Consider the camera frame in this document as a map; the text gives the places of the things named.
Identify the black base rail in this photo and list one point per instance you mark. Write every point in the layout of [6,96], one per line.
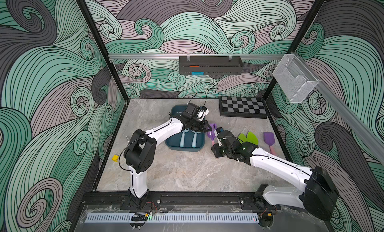
[169,200]

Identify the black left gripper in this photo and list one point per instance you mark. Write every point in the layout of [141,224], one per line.
[203,125]

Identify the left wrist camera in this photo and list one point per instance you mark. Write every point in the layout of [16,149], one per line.
[195,112]

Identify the clear plastic wall bin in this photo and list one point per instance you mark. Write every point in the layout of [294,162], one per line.
[295,78]

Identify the yellow small block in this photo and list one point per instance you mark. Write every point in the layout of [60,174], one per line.
[116,158]

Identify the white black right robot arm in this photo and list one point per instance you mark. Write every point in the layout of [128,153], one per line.
[311,189]

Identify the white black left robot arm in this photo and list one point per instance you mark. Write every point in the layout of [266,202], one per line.
[140,151]

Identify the green pointed shovel wooden handle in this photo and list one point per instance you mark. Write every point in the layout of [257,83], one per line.
[251,138]

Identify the black white chessboard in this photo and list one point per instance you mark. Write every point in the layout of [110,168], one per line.
[241,107]

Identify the white slotted cable duct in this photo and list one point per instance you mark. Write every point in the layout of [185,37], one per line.
[175,218]

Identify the aluminium rail right wall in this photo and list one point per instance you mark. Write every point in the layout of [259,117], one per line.
[363,132]

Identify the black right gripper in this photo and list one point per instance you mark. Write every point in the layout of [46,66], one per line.
[217,149]

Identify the purple shovel pink handle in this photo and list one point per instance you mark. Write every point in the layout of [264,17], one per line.
[269,139]
[212,134]

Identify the aluminium rail wall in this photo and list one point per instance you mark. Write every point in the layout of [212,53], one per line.
[363,132]
[141,56]

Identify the teal plastic storage box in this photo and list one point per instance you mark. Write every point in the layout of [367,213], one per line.
[173,142]

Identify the green round shovel wooden handle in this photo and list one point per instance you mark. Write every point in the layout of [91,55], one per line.
[242,138]

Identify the black wall shelf tray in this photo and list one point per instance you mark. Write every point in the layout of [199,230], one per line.
[215,67]

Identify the light blue shovel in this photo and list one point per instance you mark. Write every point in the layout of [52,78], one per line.
[194,143]
[182,141]

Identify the aluminium rail back wall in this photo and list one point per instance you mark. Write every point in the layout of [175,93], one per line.
[141,56]

